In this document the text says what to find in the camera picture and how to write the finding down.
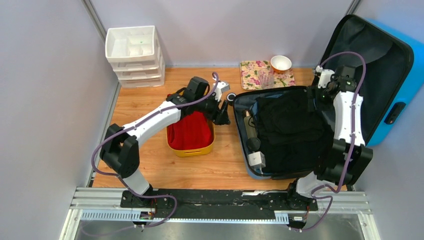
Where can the black round cap item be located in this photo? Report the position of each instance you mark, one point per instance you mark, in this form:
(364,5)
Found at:
(253,144)

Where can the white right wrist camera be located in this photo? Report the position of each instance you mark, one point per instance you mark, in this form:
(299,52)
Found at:
(324,76)

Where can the white square charger block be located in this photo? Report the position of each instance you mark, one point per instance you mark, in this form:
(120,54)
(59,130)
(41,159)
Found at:
(256,160)

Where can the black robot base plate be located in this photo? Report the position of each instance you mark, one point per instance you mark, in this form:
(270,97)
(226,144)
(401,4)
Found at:
(215,204)

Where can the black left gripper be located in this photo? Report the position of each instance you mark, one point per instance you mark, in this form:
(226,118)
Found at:
(216,113)

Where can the white plastic drawer unit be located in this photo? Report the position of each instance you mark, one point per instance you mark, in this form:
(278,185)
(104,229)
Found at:
(135,56)

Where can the floral pattern tray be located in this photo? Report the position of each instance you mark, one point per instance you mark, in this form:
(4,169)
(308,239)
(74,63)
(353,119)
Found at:
(249,75)

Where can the black folded garment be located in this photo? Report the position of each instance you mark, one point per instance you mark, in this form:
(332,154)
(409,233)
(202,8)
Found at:
(291,137)

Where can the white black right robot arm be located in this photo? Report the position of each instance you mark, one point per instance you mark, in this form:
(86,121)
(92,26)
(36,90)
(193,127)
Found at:
(347,156)

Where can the clear glass on tray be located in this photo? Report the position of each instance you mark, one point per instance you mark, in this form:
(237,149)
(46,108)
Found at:
(266,79)

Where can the red cloth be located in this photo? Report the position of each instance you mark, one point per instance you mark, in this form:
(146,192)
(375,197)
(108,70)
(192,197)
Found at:
(190,133)

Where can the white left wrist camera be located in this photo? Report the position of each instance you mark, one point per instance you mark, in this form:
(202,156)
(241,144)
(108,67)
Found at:
(219,88)

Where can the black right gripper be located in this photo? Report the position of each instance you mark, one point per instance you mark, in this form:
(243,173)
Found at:
(313,93)

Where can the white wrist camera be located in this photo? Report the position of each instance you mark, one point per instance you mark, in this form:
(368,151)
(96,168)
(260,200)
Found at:
(324,76)
(219,88)

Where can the blue fish print suitcase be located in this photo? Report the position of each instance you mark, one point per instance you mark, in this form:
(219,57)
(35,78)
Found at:
(389,67)

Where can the beige cylindrical bottle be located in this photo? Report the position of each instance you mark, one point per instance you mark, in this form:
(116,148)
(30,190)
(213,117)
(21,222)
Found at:
(249,125)

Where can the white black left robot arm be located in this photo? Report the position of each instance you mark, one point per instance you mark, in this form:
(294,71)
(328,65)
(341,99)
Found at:
(120,147)

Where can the yellow plastic basket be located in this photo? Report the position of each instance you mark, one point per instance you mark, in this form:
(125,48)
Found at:
(195,152)

